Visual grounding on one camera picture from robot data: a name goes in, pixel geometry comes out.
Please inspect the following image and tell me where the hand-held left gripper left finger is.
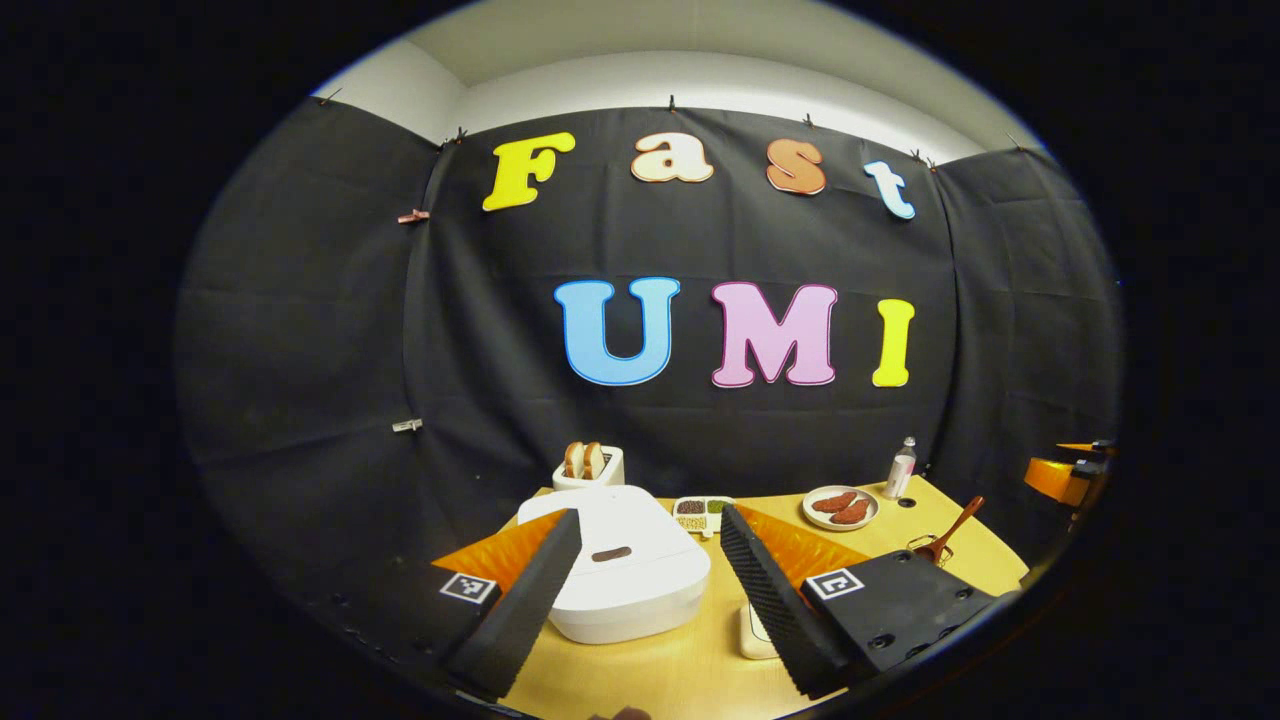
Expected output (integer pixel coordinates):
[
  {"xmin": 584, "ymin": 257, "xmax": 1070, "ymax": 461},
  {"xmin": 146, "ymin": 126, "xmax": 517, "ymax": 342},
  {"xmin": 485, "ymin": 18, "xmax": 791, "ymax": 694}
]
[{"xmin": 310, "ymin": 508, "xmax": 583, "ymax": 701}]

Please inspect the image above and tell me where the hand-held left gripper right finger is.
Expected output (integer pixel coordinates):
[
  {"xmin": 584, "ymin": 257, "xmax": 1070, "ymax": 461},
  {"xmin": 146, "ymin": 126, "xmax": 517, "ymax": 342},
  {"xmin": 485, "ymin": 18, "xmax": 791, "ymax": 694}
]
[{"xmin": 720, "ymin": 504, "xmax": 1016, "ymax": 701}]

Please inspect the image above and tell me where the white divided bean dish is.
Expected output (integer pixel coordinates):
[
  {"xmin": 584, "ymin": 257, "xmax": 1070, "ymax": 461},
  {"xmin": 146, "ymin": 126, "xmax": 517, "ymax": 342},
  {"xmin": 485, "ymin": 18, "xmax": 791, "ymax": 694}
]
[{"xmin": 672, "ymin": 496, "xmax": 736, "ymax": 538}]

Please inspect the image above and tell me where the brown wooden spoon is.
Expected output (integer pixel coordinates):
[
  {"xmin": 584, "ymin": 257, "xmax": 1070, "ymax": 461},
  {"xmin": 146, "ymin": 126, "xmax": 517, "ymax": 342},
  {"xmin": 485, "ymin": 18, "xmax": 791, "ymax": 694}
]
[{"xmin": 915, "ymin": 495, "xmax": 986, "ymax": 566}]

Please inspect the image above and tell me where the white rice cooker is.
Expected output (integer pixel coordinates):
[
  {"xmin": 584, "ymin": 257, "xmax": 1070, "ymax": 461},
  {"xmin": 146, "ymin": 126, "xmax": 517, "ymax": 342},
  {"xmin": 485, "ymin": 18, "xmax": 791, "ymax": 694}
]
[{"xmin": 517, "ymin": 485, "xmax": 712, "ymax": 645}]

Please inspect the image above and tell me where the black backdrop cloth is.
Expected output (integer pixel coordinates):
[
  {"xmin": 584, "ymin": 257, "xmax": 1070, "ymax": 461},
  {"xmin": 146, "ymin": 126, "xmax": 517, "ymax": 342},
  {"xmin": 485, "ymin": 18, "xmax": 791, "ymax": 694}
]
[{"xmin": 175, "ymin": 98, "xmax": 1123, "ymax": 641}]

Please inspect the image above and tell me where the white toaster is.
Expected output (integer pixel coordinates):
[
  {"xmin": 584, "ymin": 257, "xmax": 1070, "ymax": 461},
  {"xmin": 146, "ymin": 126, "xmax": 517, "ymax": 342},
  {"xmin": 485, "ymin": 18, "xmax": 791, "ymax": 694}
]
[{"xmin": 552, "ymin": 445, "xmax": 626, "ymax": 491}]

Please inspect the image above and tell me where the clear bottle with pink label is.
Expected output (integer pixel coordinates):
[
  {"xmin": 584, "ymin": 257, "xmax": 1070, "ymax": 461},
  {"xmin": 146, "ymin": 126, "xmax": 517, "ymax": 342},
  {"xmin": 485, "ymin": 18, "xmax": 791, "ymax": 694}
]
[{"xmin": 884, "ymin": 436, "xmax": 918, "ymax": 500}]

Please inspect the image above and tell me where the white round plate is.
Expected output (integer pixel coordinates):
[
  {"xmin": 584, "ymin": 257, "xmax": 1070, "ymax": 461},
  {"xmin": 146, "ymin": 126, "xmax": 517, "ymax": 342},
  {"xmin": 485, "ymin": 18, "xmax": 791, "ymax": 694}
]
[{"xmin": 802, "ymin": 485, "xmax": 881, "ymax": 532}]

